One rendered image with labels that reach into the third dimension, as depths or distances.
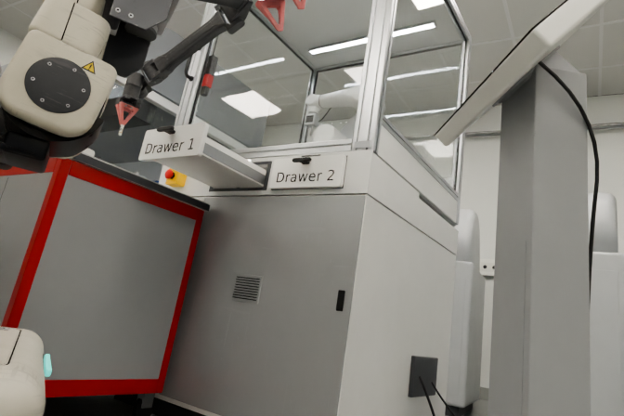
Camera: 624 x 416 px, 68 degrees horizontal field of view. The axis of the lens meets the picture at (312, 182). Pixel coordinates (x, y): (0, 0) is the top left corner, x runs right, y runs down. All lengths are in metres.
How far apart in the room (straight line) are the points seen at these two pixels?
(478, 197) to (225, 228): 3.44
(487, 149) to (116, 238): 4.02
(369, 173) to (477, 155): 3.57
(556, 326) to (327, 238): 0.72
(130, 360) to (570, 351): 1.25
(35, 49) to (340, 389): 1.08
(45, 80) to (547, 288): 1.00
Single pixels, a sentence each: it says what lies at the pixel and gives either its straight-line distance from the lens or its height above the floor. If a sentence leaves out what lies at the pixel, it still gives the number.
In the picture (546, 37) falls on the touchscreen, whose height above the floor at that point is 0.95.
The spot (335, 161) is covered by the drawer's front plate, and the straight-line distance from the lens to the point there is 1.51.
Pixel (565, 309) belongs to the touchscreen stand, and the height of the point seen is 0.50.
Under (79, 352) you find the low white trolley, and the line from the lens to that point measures 1.57.
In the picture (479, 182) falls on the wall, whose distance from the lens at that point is 4.87.
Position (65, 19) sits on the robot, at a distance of 1.01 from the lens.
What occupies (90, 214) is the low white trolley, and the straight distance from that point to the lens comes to 1.53.
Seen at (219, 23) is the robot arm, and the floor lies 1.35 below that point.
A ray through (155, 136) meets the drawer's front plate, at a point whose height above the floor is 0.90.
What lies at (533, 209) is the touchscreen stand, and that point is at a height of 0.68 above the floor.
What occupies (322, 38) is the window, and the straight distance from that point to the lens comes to 1.86.
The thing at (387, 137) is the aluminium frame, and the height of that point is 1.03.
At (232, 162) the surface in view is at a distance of 1.56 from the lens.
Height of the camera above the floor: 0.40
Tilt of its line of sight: 17 degrees up
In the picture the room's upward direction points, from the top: 10 degrees clockwise
